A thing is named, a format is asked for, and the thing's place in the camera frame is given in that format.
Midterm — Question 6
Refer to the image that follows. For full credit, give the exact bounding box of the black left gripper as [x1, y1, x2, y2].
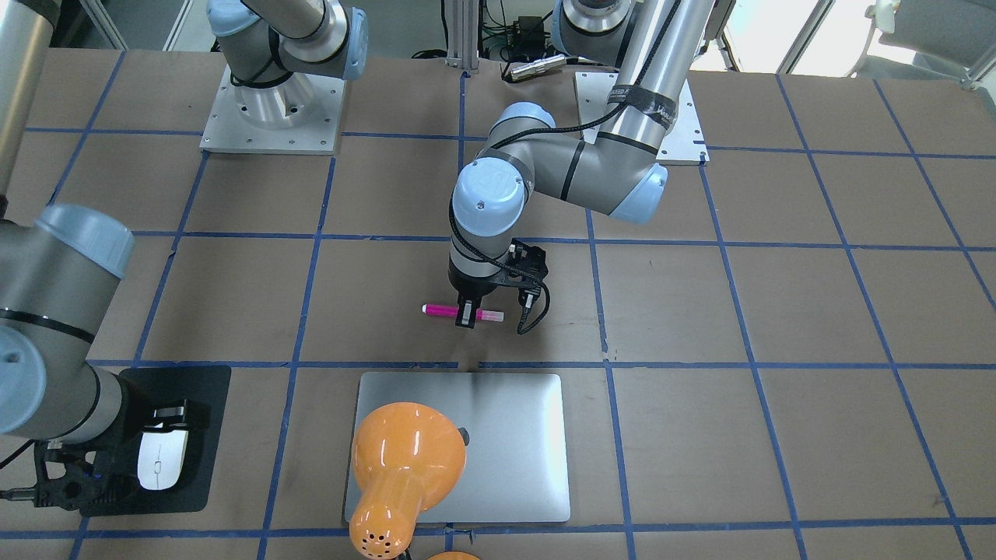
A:
[447, 260, 497, 329]

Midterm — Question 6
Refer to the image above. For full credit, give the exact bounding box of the black mousepad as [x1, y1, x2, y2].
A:
[79, 366, 231, 517]

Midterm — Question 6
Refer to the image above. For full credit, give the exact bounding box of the pink marker pen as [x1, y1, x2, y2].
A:
[421, 303, 505, 323]

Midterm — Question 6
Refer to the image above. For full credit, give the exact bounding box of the orange desk lamp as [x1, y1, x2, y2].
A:
[349, 401, 470, 559]

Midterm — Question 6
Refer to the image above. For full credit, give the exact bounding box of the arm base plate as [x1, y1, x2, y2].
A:
[573, 72, 710, 166]
[199, 68, 346, 156]

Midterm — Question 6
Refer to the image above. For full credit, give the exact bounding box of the silver metal cylinder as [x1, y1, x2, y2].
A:
[502, 54, 569, 84]

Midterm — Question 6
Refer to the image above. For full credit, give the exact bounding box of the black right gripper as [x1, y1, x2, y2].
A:
[97, 372, 209, 467]

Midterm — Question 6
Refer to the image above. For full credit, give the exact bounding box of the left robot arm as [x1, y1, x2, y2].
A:
[448, 1, 714, 334]

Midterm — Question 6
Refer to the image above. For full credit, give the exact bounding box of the silver laptop notebook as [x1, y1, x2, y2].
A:
[356, 372, 570, 524]

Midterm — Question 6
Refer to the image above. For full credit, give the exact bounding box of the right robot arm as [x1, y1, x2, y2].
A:
[1, 1, 370, 444]

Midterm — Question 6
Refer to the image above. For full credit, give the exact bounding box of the white computer mouse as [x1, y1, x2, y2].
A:
[136, 429, 189, 492]

